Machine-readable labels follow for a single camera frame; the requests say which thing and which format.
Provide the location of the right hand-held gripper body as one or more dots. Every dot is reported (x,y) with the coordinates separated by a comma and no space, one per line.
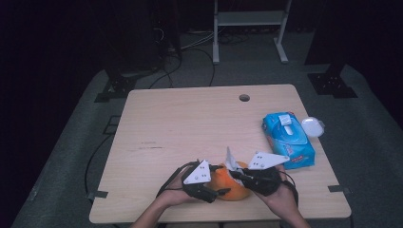
(266,182)

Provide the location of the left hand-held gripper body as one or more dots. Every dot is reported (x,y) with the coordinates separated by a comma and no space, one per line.
(198,177)

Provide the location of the orange plush toy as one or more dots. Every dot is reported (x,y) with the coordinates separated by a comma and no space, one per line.
(228,188)

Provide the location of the white wet wipe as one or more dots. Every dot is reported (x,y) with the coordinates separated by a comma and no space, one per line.
(230,160)

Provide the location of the blue wet wipes pack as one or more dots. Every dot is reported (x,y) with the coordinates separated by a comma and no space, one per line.
(290,142)

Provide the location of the person's right hand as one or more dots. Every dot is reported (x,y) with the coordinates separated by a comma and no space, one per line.
(285,201)

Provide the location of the person's left hand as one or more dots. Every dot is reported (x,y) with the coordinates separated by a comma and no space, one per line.
(174,196)

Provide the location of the black tape piece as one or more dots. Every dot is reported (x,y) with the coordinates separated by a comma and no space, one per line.
(337,188)
(99,194)

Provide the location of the black stand base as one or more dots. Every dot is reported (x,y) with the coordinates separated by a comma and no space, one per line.
(331,84)
(118,87)

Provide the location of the white metal frame stand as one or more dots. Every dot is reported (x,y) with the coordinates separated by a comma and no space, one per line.
(247,18)

